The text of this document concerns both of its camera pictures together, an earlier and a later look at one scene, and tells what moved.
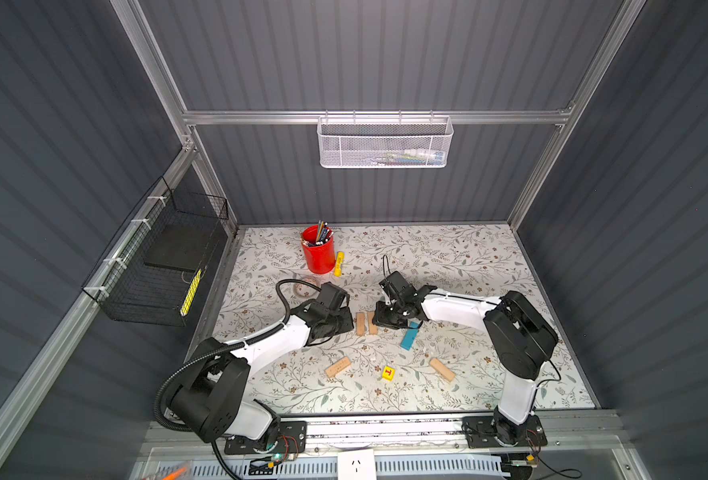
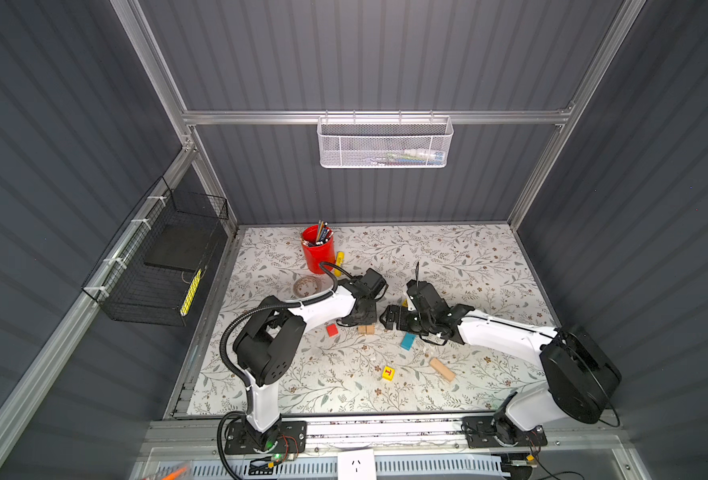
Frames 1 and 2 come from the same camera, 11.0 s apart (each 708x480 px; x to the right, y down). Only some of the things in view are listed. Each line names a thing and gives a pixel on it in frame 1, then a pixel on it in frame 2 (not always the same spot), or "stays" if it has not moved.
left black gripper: x=347 y=320 -> x=372 y=315
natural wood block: x=441 y=369 stays
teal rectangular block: x=409 y=336 stays
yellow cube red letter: x=388 y=373 stays
